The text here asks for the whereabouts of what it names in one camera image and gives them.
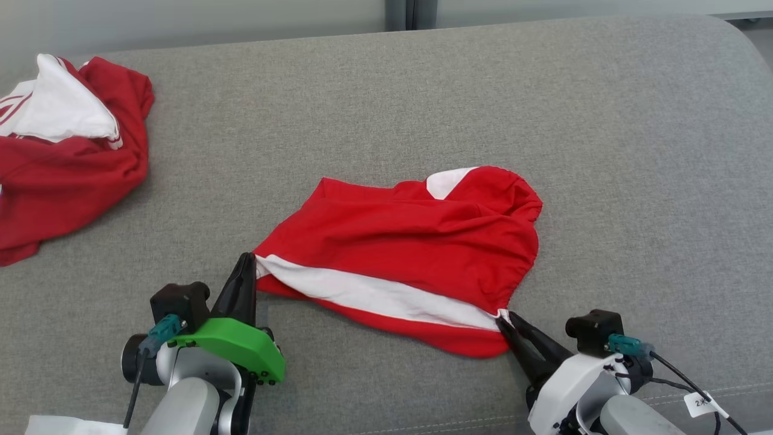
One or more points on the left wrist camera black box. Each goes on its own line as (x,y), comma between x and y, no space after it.
(178,305)

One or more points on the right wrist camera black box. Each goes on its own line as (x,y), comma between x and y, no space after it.
(595,331)

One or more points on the red shorts white stripes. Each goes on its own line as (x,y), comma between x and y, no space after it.
(410,241)

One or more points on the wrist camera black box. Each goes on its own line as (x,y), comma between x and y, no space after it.
(178,305)
(595,331)

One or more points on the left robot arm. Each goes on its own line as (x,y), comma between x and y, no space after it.
(187,399)

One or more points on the grey partition base frame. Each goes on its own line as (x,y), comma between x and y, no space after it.
(749,16)

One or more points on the grey partition post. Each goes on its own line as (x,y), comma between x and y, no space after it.
(410,15)

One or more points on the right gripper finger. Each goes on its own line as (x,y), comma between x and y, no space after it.
(540,341)
(525,356)

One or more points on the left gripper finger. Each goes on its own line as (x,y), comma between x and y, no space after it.
(232,296)
(250,302)

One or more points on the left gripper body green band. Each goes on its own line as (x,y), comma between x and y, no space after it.
(241,345)

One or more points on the red white basketball jersey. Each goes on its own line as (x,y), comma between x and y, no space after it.
(66,175)

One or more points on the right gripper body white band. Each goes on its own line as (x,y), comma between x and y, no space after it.
(561,393)

